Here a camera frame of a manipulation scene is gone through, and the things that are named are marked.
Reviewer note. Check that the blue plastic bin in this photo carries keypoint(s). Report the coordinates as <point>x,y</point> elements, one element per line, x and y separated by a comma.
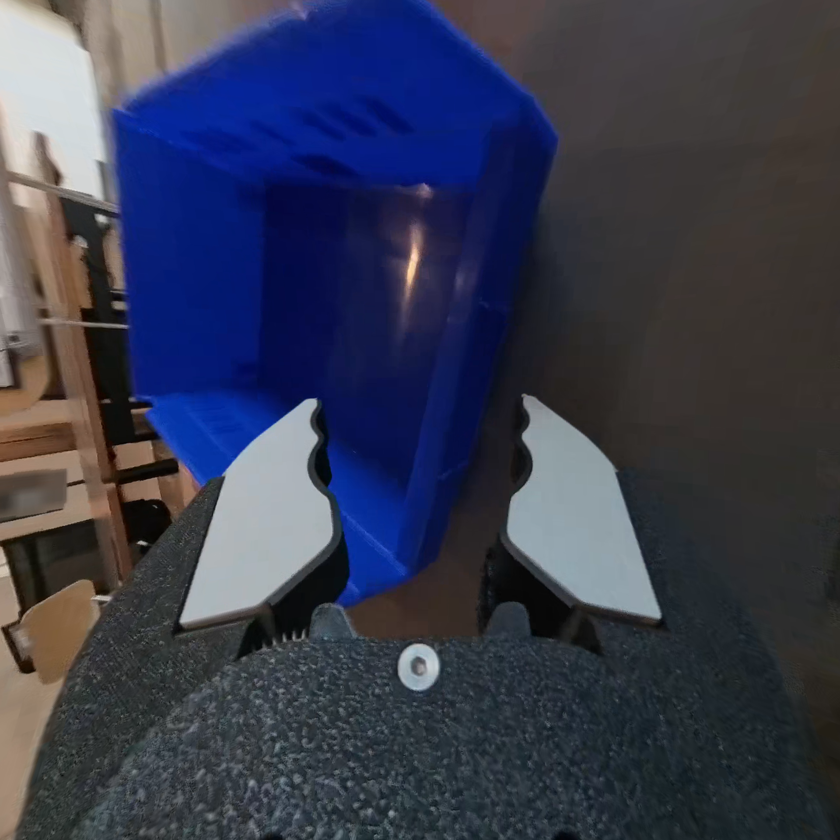
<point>197,263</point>

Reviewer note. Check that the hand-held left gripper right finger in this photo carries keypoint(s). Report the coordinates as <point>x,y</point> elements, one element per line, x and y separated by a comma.
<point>584,525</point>

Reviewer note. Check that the wooden board on stand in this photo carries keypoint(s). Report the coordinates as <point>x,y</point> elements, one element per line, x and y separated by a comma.
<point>59,630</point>

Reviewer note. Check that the dark office desk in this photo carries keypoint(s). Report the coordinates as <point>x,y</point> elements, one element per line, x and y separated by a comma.
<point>79,394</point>

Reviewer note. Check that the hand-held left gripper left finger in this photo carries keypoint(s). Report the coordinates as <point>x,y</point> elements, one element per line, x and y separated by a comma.
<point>256,538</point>

